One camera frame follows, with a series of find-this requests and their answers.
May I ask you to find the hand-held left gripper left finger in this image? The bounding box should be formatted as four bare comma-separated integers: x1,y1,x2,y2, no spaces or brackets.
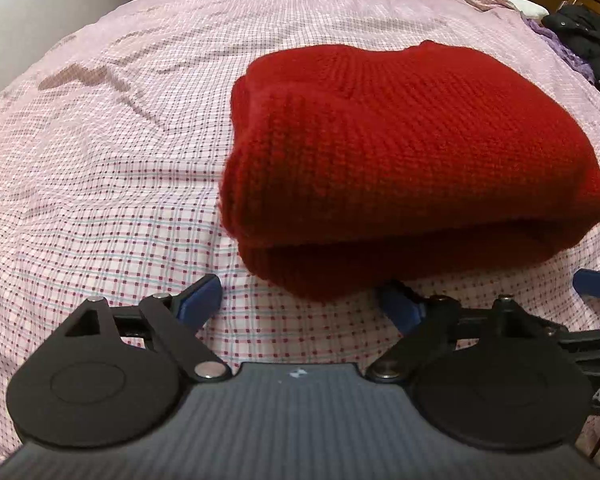
62,274,231,381

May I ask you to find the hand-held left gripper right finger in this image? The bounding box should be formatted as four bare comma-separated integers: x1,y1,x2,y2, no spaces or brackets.
367,280,568,381

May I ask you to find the red knitted sweater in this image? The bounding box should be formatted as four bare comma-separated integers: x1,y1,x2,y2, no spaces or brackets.
219,40,600,302

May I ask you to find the pink checked bed sheet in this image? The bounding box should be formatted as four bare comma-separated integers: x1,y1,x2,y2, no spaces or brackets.
0,0,600,473

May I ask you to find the black jacket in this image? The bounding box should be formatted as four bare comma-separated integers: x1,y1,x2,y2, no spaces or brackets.
542,5,600,106

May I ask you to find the purple cloth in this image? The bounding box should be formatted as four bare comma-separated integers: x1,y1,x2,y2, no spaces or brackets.
525,17,597,82

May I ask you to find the white pillow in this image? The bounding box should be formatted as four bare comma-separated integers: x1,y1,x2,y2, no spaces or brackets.
497,0,551,17

